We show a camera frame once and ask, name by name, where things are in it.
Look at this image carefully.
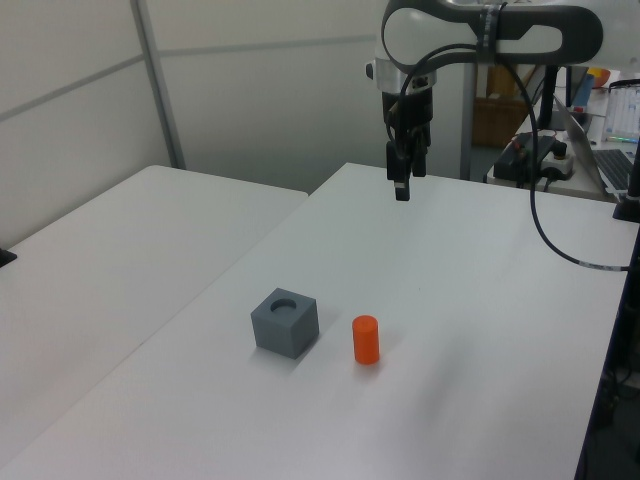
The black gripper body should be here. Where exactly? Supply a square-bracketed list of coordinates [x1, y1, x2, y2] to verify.
[380, 74, 436, 133]

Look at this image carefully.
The orange cylinder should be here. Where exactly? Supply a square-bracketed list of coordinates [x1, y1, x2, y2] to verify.
[351, 314, 383, 366]

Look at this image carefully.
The grey block with round hole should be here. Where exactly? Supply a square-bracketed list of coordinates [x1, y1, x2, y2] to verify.
[249, 287, 321, 361]

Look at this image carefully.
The brown wooden cabinet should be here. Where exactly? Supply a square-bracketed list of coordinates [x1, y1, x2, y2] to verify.
[471, 63, 532, 150]

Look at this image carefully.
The black control box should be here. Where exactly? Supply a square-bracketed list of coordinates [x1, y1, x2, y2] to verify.
[493, 131, 567, 190]

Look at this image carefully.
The white emergency stop button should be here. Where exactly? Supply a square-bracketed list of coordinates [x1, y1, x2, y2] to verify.
[546, 143, 572, 182]

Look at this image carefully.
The grey open laptop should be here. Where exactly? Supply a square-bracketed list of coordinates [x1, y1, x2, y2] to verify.
[551, 93, 637, 195]

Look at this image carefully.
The clear plastic rack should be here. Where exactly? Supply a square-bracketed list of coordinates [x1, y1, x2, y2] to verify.
[606, 78, 640, 144]

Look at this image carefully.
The black strap on arm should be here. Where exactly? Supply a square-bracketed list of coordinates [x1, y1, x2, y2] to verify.
[476, 3, 503, 65]

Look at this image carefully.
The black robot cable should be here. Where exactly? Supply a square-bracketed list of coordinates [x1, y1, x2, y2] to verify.
[384, 41, 632, 273]

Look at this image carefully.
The black stand post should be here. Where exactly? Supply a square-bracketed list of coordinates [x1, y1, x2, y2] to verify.
[612, 143, 640, 224]

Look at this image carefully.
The grey partition post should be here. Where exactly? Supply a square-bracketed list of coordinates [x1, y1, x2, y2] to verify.
[130, 0, 187, 172]

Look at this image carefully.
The black frame beside table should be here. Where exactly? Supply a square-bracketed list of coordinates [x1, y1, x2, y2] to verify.
[573, 263, 640, 480]

